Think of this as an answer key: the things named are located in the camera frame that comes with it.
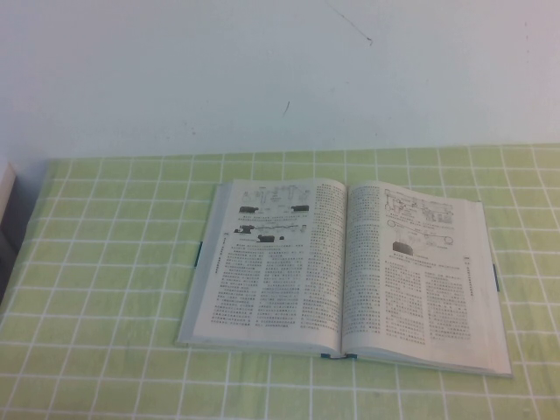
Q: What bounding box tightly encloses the green checked tablecloth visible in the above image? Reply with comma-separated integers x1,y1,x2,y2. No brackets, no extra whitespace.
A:
0,143,560,420

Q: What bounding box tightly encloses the book with diagrams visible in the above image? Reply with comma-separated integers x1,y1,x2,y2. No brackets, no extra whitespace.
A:
176,177,514,378

